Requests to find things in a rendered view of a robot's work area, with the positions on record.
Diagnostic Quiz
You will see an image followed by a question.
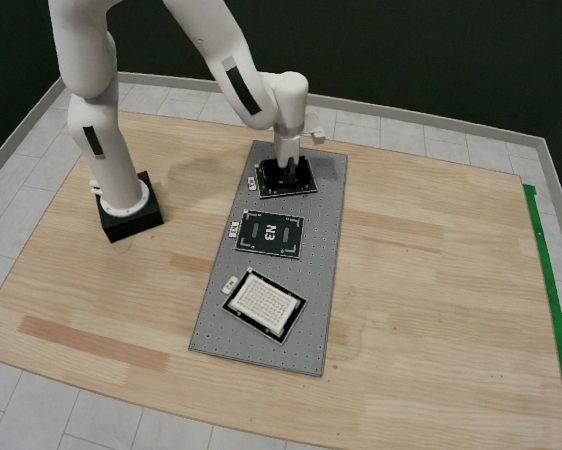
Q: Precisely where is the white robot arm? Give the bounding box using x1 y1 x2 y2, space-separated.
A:
48 0 326 217

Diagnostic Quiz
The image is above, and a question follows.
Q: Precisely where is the white name sign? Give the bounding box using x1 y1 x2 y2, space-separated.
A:
228 221 240 238
221 275 240 296
247 176 257 191

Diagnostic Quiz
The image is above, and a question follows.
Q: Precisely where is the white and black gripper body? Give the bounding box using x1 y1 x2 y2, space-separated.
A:
273 128 300 168

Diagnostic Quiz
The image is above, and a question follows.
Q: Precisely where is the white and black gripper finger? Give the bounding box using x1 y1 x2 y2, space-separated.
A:
283 157 296 184

